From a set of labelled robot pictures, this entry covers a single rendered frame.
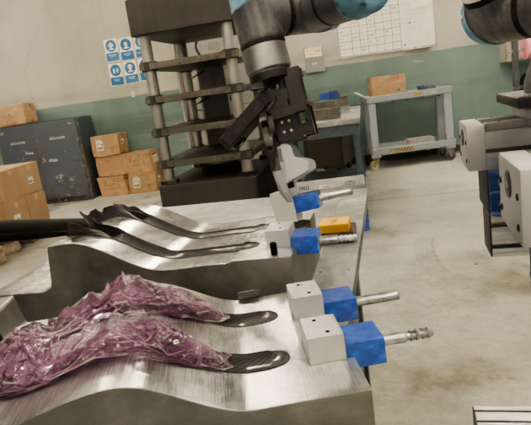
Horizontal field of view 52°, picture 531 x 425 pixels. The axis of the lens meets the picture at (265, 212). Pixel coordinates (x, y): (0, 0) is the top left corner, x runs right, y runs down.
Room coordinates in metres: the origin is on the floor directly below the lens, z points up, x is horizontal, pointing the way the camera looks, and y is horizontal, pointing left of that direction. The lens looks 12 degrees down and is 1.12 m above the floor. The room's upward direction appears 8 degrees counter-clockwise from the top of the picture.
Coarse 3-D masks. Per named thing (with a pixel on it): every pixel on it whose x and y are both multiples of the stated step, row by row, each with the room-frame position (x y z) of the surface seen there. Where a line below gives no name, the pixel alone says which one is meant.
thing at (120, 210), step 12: (120, 204) 1.00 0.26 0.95; (84, 216) 0.91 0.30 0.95; (96, 216) 0.93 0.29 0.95; (108, 216) 0.95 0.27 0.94; (120, 216) 0.95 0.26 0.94; (132, 216) 0.95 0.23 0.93; (144, 216) 0.98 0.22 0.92; (72, 228) 0.85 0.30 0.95; (84, 228) 0.84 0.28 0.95; (96, 228) 0.89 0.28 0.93; (108, 228) 0.88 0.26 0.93; (168, 228) 0.96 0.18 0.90; (180, 228) 0.97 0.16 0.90; (240, 228) 0.94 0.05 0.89; (252, 228) 0.93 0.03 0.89; (264, 228) 0.92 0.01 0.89; (120, 240) 0.84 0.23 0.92; (132, 240) 0.86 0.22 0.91; (144, 240) 0.87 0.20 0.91; (156, 252) 0.85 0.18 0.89; (168, 252) 0.85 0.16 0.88; (180, 252) 0.85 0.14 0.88; (192, 252) 0.84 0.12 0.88; (204, 252) 0.84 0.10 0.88; (216, 252) 0.83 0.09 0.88; (228, 252) 0.80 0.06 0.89
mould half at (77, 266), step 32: (128, 224) 0.91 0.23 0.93; (192, 224) 1.00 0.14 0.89; (224, 224) 1.00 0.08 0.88; (256, 224) 0.95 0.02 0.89; (64, 256) 0.80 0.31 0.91; (96, 256) 0.79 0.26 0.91; (128, 256) 0.80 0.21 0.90; (224, 256) 0.78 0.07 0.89; (256, 256) 0.74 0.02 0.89; (288, 256) 0.72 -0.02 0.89; (0, 288) 0.87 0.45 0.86; (32, 288) 0.84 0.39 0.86; (64, 288) 0.81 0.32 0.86; (96, 288) 0.79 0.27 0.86; (192, 288) 0.76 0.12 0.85; (224, 288) 0.75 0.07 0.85; (256, 288) 0.74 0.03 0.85; (32, 320) 0.82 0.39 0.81
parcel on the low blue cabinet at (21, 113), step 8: (16, 104) 7.58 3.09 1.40; (24, 104) 7.61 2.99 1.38; (32, 104) 7.78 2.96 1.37; (0, 112) 7.62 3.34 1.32; (8, 112) 7.58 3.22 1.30; (16, 112) 7.57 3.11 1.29; (24, 112) 7.58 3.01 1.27; (32, 112) 7.73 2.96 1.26; (0, 120) 7.63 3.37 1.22; (8, 120) 7.59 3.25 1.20; (16, 120) 7.57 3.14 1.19; (24, 120) 7.56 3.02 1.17; (32, 120) 7.70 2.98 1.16
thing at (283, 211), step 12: (276, 192) 0.89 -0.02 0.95; (312, 192) 0.87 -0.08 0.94; (336, 192) 0.88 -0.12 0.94; (348, 192) 0.87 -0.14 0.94; (276, 204) 0.88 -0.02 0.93; (288, 204) 0.88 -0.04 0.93; (300, 204) 0.88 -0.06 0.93; (312, 204) 0.87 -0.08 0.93; (276, 216) 0.88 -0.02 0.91; (288, 216) 0.88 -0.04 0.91; (300, 216) 0.90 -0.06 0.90
